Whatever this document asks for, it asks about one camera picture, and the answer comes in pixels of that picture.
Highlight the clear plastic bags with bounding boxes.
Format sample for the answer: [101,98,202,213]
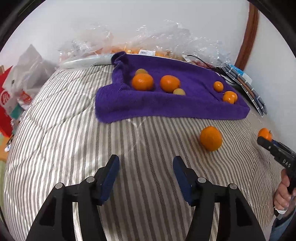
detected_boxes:
[59,21,231,67]

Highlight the bag of oranges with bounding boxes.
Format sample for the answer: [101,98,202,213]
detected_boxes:
[94,45,173,58]

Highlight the brown wooden door frame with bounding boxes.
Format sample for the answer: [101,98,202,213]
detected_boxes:
[235,3,259,70]

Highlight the blue checked folded cloth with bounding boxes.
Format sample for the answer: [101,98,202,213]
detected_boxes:
[222,63,267,117]

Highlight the green-yellow small fruit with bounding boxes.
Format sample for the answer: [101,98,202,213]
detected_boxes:
[173,88,186,95]
[135,68,148,75]

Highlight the black cable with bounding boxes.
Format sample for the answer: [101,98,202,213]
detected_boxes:
[186,55,234,85]

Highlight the blue white box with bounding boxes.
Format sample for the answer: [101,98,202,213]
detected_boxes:
[230,65,252,84]

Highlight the white tube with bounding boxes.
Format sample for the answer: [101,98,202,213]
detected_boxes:
[60,53,114,69]

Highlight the person's right hand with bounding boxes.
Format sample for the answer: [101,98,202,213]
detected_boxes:
[273,169,295,217]

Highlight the red paper shopping bag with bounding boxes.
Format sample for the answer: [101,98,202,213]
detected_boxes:
[0,67,13,138]

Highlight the large orange mandarin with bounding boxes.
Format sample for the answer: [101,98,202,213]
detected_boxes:
[132,73,154,91]

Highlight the striped quilted mattress cover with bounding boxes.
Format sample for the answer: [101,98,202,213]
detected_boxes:
[3,66,281,240]

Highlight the white plastic bag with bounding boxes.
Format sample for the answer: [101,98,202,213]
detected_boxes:
[3,45,56,110]

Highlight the purple towel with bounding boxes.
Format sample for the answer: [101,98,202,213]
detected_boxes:
[95,52,250,123]

